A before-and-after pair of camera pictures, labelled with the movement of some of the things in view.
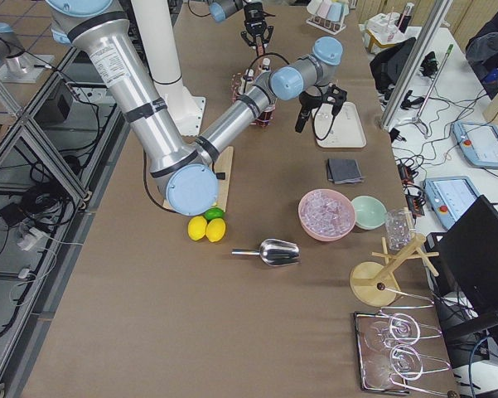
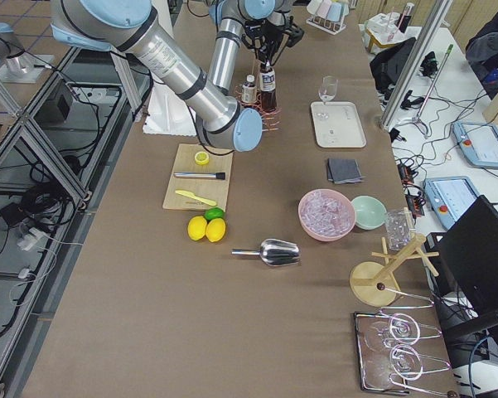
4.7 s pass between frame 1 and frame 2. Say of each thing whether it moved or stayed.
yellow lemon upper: stayed
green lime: stayed
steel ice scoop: stayed
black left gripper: moved
